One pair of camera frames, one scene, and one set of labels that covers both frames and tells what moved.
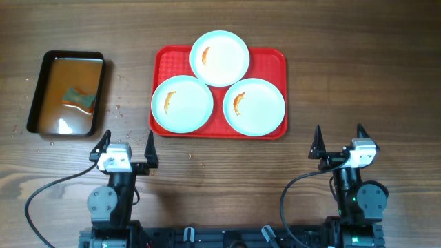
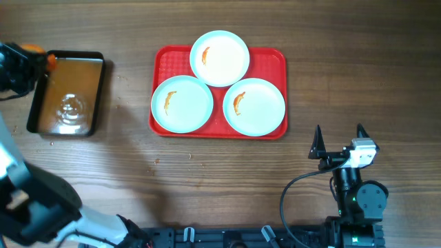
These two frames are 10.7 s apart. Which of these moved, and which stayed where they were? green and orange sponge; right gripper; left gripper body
Moved: green and orange sponge; left gripper body
Stayed: right gripper
